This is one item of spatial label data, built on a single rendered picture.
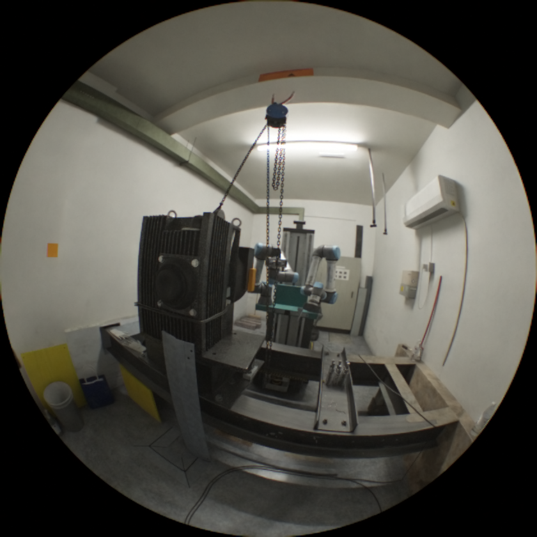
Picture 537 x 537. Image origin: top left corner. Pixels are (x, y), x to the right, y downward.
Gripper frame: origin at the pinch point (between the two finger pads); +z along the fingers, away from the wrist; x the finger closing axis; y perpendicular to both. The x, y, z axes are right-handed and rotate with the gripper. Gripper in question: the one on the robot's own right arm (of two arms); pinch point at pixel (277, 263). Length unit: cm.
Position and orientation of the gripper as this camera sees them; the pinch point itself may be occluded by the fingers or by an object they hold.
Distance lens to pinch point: 97.5
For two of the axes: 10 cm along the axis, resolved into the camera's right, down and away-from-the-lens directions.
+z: 0.1, 0.8, -10.0
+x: -10.0, -0.7, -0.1
